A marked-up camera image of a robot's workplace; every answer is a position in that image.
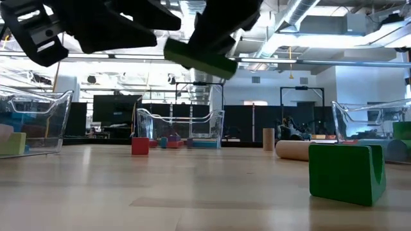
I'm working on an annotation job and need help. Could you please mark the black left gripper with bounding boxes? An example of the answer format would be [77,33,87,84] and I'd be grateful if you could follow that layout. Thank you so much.
[0,0,159,68]

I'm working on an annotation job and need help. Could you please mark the green plank block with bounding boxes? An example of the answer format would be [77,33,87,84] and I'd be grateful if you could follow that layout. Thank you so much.
[162,37,239,81]

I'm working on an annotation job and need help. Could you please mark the clear plastic bin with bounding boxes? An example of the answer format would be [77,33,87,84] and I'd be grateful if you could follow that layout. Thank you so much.
[0,85,74,160]
[136,108,225,149]
[331,98,411,164]

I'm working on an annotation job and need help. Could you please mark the small red cube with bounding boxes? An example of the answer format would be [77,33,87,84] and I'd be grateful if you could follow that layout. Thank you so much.
[131,137,150,156]

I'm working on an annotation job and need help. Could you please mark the blue arch block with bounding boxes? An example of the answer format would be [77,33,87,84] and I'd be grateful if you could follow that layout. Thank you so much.
[0,112,36,132]

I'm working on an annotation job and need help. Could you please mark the small light green block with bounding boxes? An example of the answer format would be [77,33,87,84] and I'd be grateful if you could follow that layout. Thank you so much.
[0,132,27,157]

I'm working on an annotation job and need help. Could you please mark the large green block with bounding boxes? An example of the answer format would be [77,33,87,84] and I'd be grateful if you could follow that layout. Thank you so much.
[308,144,387,207]

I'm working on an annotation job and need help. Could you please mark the long ceiling light strip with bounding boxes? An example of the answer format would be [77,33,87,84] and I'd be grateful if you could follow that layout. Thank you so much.
[0,51,299,64]

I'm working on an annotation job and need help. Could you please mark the silver ceiling air duct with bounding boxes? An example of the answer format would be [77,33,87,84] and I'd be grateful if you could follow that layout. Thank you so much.
[188,69,214,85]

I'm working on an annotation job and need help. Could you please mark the yellow hanging cable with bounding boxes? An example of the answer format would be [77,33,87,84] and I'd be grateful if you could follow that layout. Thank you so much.
[51,31,65,94]

